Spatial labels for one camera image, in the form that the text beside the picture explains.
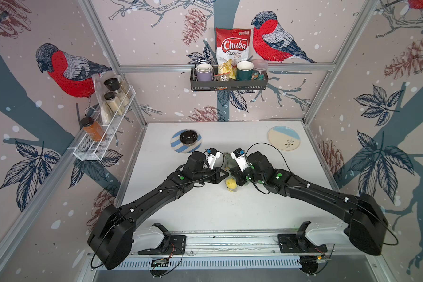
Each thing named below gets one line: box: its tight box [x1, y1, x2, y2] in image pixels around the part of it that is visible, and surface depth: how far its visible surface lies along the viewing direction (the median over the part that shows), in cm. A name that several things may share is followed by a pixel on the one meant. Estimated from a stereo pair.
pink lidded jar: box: [252, 58, 269, 80], surface depth 87 cm
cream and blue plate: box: [267, 125, 301, 152], surface depth 116 cm
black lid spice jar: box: [103, 91, 125, 115], surface depth 78 cm
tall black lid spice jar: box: [103, 78, 130, 107], surface depth 81 cm
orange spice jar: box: [79, 116, 105, 141], surface depth 68 cm
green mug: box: [236, 60, 260, 82], surface depth 86 cm
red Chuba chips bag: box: [215, 27, 253, 66], surface depth 81 cm
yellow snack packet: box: [217, 58, 238, 80], surface depth 86 cm
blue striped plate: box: [170, 129, 203, 154], surface depth 109 cm
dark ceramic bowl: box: [179, 129, 199, 146], surface depth 109 cm
